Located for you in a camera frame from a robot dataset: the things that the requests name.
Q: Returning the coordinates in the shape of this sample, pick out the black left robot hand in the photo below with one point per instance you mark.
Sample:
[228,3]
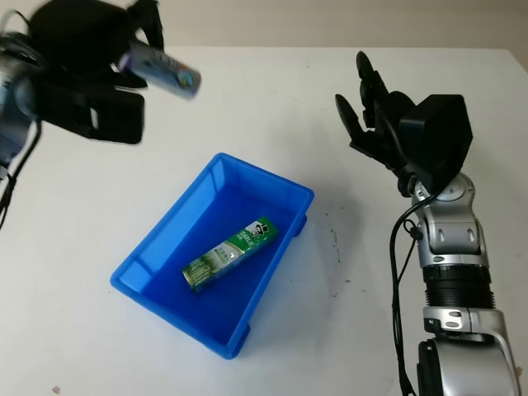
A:
[78,37]

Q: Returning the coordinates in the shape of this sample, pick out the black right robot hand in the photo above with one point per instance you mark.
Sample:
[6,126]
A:
[379,132]

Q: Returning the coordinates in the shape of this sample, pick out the silver cylindrical can purple lid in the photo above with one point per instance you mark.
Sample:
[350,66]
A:
[165,70]

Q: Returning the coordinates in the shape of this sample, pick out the green toothpaste box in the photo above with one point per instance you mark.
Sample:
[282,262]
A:
[231,253]

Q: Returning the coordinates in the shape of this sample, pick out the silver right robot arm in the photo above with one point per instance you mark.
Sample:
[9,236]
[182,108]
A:
[453,247]

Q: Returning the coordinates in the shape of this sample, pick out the blue plastic tray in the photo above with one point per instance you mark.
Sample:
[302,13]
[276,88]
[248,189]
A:
[173,264]

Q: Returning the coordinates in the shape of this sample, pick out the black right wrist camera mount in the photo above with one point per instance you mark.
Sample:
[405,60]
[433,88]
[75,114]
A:
[441,132]

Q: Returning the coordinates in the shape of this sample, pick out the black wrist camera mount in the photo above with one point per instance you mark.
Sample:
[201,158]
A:
[103,115]
[441,132]

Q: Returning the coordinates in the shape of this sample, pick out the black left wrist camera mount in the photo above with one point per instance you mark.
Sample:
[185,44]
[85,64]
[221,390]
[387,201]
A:
[103,115]

